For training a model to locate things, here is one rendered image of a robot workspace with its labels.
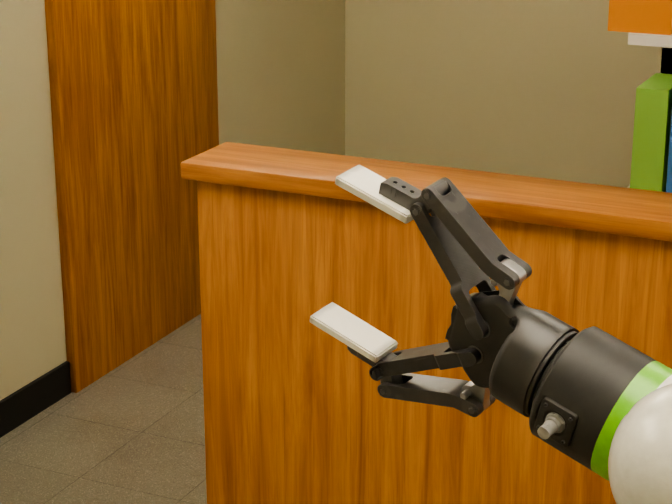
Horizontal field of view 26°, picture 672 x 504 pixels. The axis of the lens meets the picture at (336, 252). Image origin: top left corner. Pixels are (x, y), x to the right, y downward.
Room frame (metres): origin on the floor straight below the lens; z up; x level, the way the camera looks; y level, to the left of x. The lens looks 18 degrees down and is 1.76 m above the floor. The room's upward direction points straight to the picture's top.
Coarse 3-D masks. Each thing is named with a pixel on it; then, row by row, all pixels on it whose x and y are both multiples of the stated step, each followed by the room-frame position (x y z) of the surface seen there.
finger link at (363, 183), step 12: (360, 168) 1.09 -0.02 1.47; (336, 180) 1.08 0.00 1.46; (348, 180) 1.07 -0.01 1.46; (360, 180) 1.08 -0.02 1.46; (372, 180) 1.08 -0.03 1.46; (384, 180) 1.08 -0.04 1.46; (360, 192) 1.06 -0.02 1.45; (372, 192) 1.06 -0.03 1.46; (372, 204) 1.06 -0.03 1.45; (384, 204) 1.05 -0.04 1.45; (396, 204) 1.05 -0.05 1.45; (396, 216) 1.05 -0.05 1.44; (408, 216) 1.04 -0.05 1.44
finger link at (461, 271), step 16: (416, 208) 1.04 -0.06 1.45; (432, 224) 1.03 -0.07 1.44; (432, 240) 1.03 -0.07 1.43; (448, 240) 1.03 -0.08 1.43; (448, 256) 1.02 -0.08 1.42; (464, 256) 1.03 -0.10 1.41; (448, 272) 1.03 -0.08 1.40; (464, 272) 1.03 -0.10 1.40; (480, 272) 1.04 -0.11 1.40; (464, 288) 1.02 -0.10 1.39; (480, 288) 1.04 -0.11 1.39; (464, 304) 1.01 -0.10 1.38; (480, 320) 1.01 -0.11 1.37; (480, 336) 1.01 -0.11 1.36
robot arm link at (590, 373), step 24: (576, 336) 0.97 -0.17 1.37; (600, 336) 0.97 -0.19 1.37; (552, 360) 0.97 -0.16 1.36; (576, 360) 0.95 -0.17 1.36; (600, 360) 0.95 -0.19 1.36; (624, 360) 0.95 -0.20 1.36; (648, 360) 0.96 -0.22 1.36; (552, 384) 0.95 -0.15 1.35; (576, 384) 0.94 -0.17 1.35; (600, 384) 0.93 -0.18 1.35; (624, 384) 0.93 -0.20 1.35; (552, 408) 0.94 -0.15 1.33; (576, 408) 0.93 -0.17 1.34; (600, 408) 0.93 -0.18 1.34; (552, 432) 0.93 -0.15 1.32; (576, 432) 0.93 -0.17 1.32; (576, 456) 0.94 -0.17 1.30
